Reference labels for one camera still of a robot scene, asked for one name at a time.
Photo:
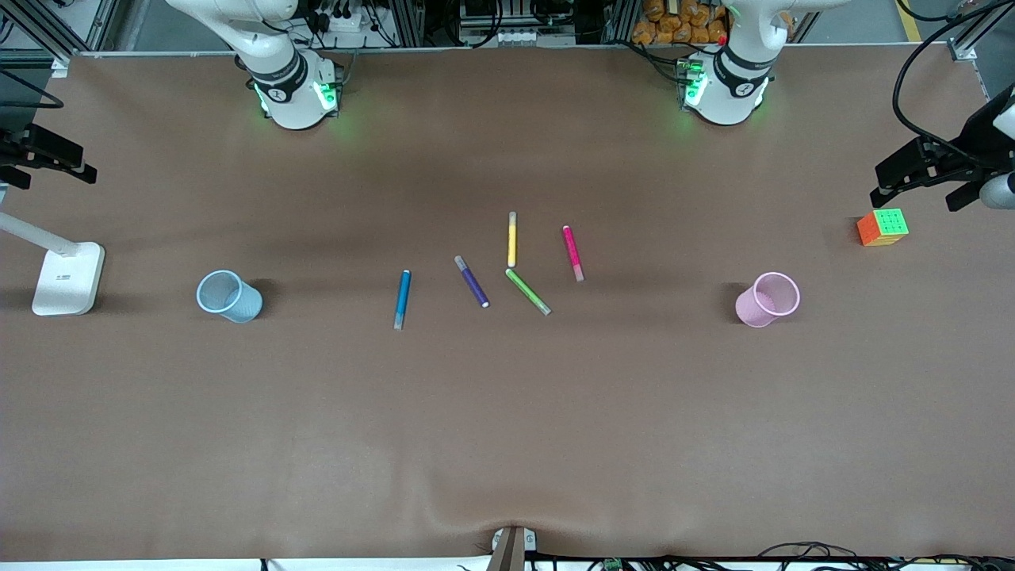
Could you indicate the blue mesh cup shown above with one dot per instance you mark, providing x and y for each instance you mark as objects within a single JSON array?
[{"x": 242, "y": 305}]

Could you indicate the green marker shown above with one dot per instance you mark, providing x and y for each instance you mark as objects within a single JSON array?
[{"x": 527, "y": 291}]

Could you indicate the white power strip with plugs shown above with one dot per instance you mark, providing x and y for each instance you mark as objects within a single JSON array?
[{"x": 341, "y": 22}]

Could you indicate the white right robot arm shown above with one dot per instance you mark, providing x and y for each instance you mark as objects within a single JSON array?
[{"x": 289, "y": 95}]

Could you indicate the colourful puzzle cube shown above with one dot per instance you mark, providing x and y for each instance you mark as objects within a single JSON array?
[{"x": 882, "y": 228}]

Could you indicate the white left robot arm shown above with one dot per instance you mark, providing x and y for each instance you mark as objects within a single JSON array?
[{"x": 725, "y": 87}]

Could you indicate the white desk lamp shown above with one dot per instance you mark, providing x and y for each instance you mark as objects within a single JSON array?
[{"x": 67, "y": 277}]

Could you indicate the pink marker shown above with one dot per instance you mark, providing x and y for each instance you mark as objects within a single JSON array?
[{"x": 572, "y": 252}]

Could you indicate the blue marker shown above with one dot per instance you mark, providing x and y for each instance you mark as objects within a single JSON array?
[{"x": 403, "y": 297}]

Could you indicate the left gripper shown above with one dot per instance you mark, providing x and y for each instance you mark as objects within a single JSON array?
[{"x": 969, "y": 146}]

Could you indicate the yellow marker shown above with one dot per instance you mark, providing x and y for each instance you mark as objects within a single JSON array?
[{"x": 512, "y": 242}]

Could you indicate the purple marker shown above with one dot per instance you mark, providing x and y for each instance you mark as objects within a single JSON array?
[{"x": 473, "y": 283}]

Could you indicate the aluminium frame profile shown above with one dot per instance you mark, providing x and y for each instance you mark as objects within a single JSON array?
[{"x": 963, "y": 49}]

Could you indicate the brown table cover sheet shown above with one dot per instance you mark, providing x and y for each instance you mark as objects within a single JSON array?
[{"x": 507, "y": 412}]

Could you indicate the pink mesh cup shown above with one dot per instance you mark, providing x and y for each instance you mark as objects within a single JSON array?
[{"x": 753, "y": 309}]

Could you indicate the white socket strip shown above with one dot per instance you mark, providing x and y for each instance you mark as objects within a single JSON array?
[{"x": 519, "y": 37}]

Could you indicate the orange packaged items pile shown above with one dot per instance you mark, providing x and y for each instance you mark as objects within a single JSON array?
[{"x": 682, "y": 24}]

